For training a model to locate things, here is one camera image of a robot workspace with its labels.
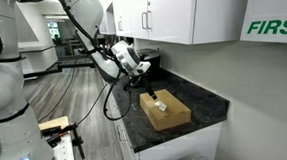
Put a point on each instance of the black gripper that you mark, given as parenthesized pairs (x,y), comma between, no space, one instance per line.
(140,79)

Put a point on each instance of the white paper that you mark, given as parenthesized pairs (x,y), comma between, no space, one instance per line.
(161,105)

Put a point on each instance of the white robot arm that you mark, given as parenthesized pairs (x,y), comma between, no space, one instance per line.
(4,98)

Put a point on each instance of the brown cardboard box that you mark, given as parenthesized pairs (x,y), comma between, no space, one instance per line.
(172,116)

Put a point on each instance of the black countertop appliance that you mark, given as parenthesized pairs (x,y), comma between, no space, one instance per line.
(154,57)

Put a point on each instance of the white base cabinet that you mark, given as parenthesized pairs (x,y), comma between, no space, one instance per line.
(174,148)

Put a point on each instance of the wooden background table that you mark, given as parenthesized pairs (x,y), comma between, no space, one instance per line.
(77,44)

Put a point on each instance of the white upper cabinet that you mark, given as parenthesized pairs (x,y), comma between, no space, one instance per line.
(173,14)

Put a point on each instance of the black clamp stand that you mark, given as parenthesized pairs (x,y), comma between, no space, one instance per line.
(76,140)

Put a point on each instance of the wooden board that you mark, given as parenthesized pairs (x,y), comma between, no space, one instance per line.
(54,123)

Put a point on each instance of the white perforated table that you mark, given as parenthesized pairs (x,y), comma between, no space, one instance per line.
(64,151)

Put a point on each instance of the white island counter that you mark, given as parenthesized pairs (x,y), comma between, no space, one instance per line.
(38,59)

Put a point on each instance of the white first aid cabinet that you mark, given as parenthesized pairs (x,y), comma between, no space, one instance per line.
(272,2)

